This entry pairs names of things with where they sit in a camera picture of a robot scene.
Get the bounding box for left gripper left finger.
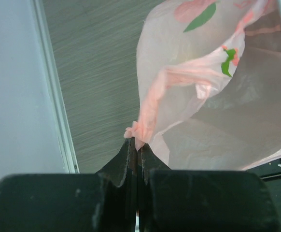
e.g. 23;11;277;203
0;139;137;232

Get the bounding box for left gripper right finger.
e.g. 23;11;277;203
138;146;281;232

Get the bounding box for pink plastic bag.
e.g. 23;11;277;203
124;0;281;170

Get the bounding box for aluminium rail frame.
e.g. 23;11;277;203
32;0;80;174

